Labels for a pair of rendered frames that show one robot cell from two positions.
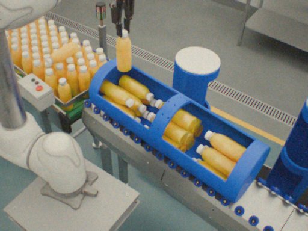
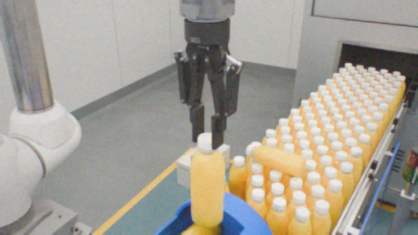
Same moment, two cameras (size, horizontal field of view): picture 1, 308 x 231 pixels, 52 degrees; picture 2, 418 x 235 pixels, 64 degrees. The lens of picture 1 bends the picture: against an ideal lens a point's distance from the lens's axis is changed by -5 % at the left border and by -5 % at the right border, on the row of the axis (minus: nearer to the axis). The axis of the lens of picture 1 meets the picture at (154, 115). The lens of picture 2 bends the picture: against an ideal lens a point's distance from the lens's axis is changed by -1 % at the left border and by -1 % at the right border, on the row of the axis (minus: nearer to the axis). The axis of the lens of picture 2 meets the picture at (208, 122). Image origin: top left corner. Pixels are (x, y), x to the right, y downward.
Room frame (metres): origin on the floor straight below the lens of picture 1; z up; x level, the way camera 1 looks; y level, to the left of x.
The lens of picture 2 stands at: (1.24, -0.40, 1.77)
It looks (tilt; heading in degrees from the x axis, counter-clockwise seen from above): 27 degrees down; 87
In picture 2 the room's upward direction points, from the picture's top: straight up
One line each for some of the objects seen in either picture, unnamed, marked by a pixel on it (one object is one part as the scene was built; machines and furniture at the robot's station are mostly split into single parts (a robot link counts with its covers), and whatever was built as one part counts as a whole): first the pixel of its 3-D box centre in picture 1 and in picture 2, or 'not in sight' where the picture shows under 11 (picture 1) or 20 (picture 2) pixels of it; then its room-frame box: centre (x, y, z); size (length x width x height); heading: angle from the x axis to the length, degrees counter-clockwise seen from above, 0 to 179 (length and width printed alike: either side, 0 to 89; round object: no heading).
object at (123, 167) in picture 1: (122, 161); not in sight; (1.38, 0.20, 0.31); 0.06 x 0.06 x 0.63; 51
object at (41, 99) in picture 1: (36, 91); (204, 164); (1.27, 0.64, 1.05); 0.20 x 0.10 x 0.10; 51
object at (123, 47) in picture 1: (123, 52); (207, 183); (1.26, 0.16, 1.34); 0.07 x 0.07 x 0.19
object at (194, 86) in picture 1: (189, 110); not in sight; (1.66, -0.25, 0.59); 0.28 x 0.28 x 0.88
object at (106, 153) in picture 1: (108, 173); not in sight; (1.27, 0.29, 0.31); 0.06 x 0.06 x 0.63; 51
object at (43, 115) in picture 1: (54, 154); not in sight; (1.27, 0.64, 0.50); 0.04 x 0.04 x 1.00; 51
